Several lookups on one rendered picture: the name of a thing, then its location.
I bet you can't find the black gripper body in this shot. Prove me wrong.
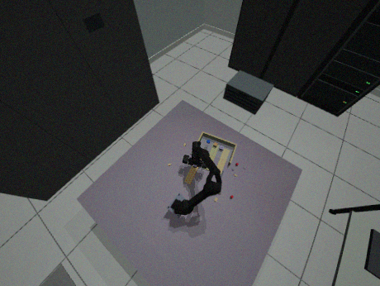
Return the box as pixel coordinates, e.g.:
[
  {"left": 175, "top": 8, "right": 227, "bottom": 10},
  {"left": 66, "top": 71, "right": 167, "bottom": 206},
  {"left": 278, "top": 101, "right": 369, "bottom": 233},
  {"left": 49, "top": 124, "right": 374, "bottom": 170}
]
[{"left": 183, "top": 155, "right": 207, "bottom": 169}]

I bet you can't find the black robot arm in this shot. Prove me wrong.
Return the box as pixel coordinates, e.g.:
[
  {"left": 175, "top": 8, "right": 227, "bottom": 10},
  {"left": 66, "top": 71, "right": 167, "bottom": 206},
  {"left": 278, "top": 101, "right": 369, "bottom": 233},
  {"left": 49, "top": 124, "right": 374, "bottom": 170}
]
[{"left": 170, "top": 141, "right": 222, "bottom": 215}]

